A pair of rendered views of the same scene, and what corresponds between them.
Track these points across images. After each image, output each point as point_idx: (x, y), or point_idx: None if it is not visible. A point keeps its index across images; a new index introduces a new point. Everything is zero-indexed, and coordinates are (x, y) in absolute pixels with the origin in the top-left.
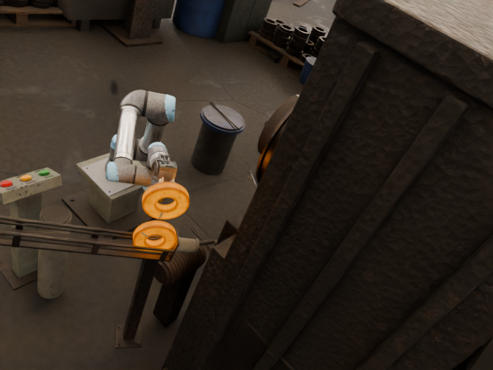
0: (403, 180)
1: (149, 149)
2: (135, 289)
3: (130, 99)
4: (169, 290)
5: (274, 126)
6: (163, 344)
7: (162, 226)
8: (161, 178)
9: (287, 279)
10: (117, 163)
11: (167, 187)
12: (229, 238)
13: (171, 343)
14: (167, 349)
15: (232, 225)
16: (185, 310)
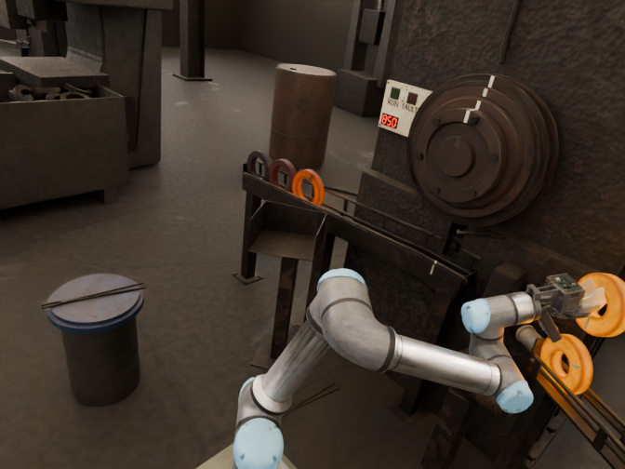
0: None
1: (490, 320)
2: (520, 451)
3: (378, 328)
4: (464, 426)
5: (506, 153)
6: (473, 467)
7: (578, 339)
8: (596, 291)
9: None
10: (512, 378)
11: (623, 282)
12: (579, 269)
13: (469, 458)
14: (477, 462)
15: (520, 277)
16: (417, 438)
